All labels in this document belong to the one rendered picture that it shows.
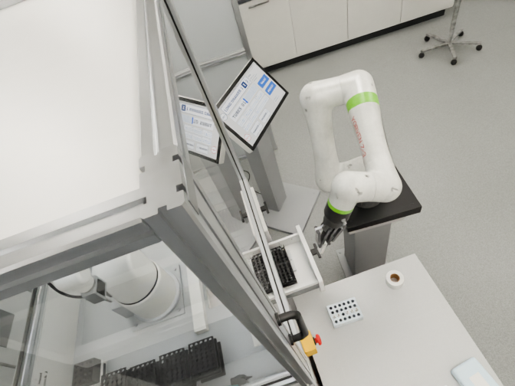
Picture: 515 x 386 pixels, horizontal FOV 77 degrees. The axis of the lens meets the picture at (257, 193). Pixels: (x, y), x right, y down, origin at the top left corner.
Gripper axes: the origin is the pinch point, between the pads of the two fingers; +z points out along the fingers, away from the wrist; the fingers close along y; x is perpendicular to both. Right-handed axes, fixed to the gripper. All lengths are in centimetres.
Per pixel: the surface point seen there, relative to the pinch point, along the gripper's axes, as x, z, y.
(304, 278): -3.5, 18.2, -5.0
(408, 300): -24.4, 12.8, 32.2
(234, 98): 95, -12, -17
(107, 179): -35, -81, -62
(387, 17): 280, 5, 200
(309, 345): -31.3, 13.8, -14.3
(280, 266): 3.0, 15.5, -14.7
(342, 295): -13.3, 20.9, 9.9
